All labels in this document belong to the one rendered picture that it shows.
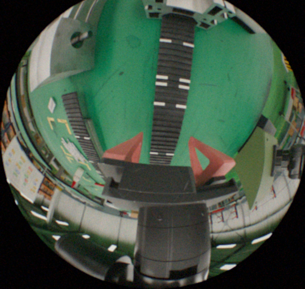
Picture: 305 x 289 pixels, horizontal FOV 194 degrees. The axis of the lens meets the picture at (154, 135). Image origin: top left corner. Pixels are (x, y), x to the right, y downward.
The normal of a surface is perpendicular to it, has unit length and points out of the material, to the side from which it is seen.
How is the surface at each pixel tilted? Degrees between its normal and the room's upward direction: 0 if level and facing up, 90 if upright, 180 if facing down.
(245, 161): 90
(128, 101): 0
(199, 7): 0
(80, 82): 0
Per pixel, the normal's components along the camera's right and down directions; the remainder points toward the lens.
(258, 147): -0.99, -0.12
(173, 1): -0.05, 0.61
